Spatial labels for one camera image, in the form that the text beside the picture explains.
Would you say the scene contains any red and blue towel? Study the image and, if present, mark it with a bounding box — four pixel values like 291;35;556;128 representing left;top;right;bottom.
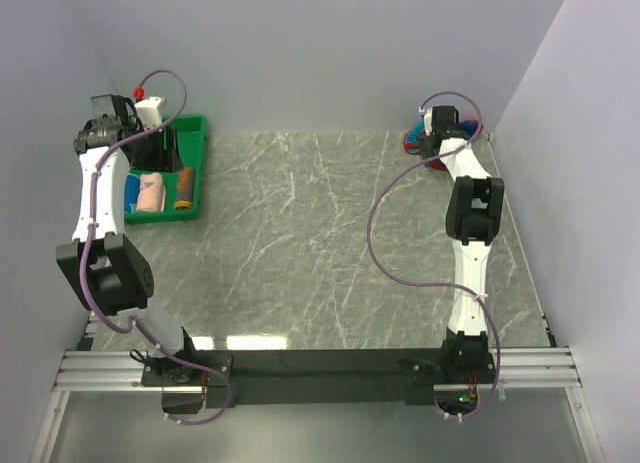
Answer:
402;119;483;157

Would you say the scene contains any orange and grey towel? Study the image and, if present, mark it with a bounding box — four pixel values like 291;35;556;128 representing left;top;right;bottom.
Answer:
173;167;196;211

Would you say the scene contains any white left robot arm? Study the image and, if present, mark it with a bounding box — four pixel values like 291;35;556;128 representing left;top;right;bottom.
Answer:
56;94;201;385

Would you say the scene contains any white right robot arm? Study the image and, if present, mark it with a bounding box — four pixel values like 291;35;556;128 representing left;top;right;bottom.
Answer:
417;105;505;382

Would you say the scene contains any green plastic tray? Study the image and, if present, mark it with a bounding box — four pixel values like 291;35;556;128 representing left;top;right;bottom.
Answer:
124;114;208;225

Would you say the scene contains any blue rolled towel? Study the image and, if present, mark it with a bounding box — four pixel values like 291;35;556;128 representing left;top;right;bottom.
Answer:
124;174;140;213

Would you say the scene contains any pink rolled towel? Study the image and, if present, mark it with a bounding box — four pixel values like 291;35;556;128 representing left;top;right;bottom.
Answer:
136;173;166;213

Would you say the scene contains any black base beam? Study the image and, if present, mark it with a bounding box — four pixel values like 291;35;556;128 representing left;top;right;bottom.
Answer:
140;347;497;415

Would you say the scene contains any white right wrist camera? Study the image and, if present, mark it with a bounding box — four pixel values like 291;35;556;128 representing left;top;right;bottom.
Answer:
419;107;433;135

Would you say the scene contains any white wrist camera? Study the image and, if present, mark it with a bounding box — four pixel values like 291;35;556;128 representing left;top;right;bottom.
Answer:
133;87;165;130
419;107;433;135

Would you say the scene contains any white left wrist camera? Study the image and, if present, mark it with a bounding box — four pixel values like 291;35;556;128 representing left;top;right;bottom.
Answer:
133;87;165;130

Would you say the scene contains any aluminium rail frame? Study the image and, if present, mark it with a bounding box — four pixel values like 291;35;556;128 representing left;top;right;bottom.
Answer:
31;344;604;462

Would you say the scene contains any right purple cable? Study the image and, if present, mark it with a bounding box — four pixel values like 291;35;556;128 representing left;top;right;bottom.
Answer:
367;91;504;421

